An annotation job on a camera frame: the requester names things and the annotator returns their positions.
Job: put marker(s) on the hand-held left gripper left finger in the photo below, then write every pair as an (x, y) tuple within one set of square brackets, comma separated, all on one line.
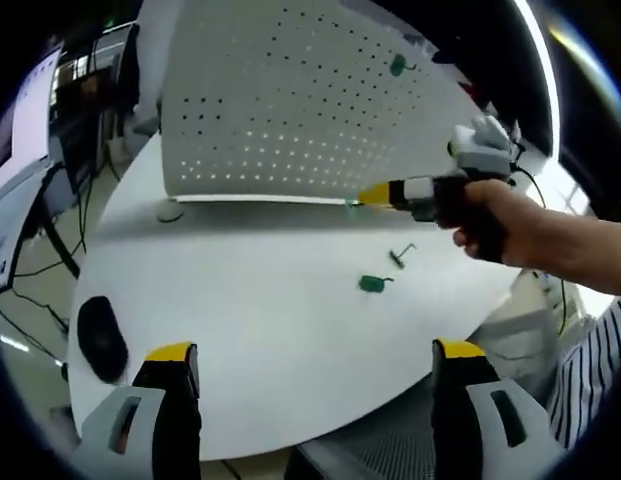
[(170, 400)]

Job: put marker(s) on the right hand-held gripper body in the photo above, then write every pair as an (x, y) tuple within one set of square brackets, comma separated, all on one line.
[(480, 155)]

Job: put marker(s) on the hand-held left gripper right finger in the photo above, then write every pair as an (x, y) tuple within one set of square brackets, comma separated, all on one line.
[(455, 400)]

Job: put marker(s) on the green hook assembly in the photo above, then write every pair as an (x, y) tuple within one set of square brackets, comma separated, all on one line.
[(396, 258), (397, 66), (371, 283)]

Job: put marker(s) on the white perforated mounting plate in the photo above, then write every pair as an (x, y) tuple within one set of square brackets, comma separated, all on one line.
[(290, 100)]

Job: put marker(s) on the person's right hand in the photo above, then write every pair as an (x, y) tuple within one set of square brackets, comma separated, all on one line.
[(495, 200)]

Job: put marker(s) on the ceiling light strip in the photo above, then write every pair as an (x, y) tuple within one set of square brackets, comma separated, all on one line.
[(557, 120)]

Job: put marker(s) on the black computer mouse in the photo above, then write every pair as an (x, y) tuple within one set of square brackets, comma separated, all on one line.
[(101, 340)]

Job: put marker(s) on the person's striped shirt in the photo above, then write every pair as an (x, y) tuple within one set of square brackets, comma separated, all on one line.
[(590, 370)]

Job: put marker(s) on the dark equipment rack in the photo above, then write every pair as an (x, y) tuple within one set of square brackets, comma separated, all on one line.
[(80, 135)]

